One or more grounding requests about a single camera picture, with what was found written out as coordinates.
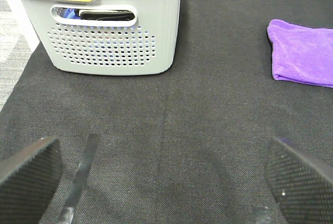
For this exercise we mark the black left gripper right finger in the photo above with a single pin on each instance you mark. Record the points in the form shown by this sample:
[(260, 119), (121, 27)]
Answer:
[(300, 183)]

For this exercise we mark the black table cloth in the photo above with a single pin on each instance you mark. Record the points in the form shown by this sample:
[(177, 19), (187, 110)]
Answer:
[(188, 145)]

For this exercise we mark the dark towel in basket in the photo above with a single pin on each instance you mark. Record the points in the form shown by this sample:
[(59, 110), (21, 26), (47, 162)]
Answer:
[(107, 15)]

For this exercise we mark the grey perforated laundry basket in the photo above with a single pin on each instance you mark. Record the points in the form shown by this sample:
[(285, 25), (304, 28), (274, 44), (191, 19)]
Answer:
[(142, 46)]

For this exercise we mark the purple folded towel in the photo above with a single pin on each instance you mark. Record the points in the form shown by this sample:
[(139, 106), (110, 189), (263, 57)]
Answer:
[(301, 54)]

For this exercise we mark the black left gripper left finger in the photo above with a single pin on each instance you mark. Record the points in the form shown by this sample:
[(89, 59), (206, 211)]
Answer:
[(29, 179)]

